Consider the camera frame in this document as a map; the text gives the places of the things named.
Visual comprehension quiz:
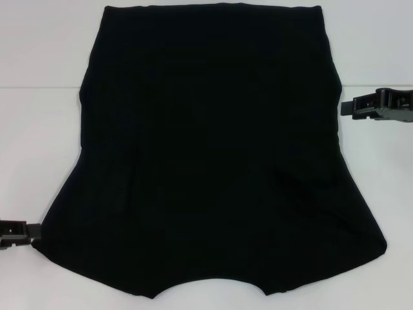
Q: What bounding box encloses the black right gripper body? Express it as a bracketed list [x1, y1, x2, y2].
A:
[375, 87, 413, 124]

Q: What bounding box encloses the black t-shirt with white print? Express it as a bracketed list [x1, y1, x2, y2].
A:
[30, 2, 388, 289]

